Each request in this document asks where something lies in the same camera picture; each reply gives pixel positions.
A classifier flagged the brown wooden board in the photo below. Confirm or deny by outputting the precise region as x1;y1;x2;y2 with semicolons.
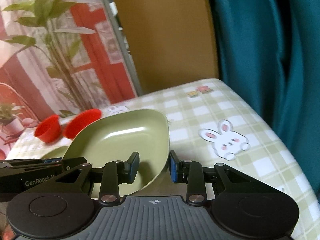
114;0;219;94

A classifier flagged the printed backdrop poster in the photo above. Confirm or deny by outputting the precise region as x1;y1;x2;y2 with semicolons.
1;0;137;158

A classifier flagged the green square plate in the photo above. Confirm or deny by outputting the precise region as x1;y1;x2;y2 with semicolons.
43;109;170;197

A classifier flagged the green checkered tablecloth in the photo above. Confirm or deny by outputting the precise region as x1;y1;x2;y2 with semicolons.
6;78;320;240

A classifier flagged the red bowl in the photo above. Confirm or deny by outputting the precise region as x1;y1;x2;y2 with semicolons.
63;108;102;140
34;114;61;144

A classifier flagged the teal curtain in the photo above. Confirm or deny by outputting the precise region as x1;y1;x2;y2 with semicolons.
209;0;319;193

